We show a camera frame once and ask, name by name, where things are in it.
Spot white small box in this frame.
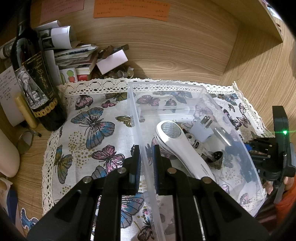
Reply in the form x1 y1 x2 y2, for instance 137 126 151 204
96 50 128 75

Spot pink sticky note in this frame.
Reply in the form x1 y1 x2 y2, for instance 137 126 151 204
40 0 84 24

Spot dark wine bottle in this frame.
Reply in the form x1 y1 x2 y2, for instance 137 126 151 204
10 12 67 132

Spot pink cylindrical bottle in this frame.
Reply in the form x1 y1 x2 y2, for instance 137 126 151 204
0 131 20 178

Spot yellow candle stick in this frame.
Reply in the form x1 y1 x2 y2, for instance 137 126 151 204
15 92 38 129

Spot stack of papers and books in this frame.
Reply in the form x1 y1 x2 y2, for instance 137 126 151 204
0 19 100 82

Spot butterfly print lace cloth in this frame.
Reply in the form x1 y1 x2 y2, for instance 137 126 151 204
42 79 271 240

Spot white power plug adapter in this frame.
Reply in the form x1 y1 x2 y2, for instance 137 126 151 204
190 116 214 143

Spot white handwritten note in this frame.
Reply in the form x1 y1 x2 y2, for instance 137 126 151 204
0 66 25 126

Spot person's hand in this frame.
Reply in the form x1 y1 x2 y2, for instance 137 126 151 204
265 177 295 195

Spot orange sticky note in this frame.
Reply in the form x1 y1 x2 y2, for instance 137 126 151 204
93 0 171 22

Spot white handheld massager device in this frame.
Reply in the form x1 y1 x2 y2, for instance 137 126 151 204
155 120 216 181

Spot round glasses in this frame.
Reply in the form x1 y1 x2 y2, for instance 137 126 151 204
16 128 42 155

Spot clear plastic storage box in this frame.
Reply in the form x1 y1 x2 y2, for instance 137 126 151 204
128 82 264 240

